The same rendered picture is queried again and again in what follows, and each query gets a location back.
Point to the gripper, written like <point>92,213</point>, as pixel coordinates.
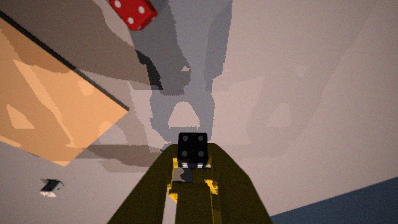
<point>239,201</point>

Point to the orange flat mat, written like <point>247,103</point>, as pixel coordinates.
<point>48,107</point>

